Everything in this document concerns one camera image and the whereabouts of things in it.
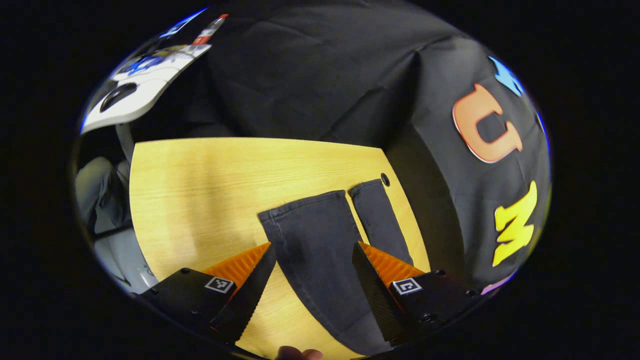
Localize black backdrop cloth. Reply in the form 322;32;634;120
131;0;552;297

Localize black computer mouse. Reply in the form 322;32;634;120
99;82;139;114

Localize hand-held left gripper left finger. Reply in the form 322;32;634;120
140;242;278;346

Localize red label plastic bottle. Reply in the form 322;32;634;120
192;13;230;46

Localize computer monitor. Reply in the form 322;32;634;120
159;7;209;39

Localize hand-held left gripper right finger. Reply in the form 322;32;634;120
351;241;478;347

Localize dark grey jeans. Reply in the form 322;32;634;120
257;178;416;357

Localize white side desk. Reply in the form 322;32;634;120
80;42;213;173

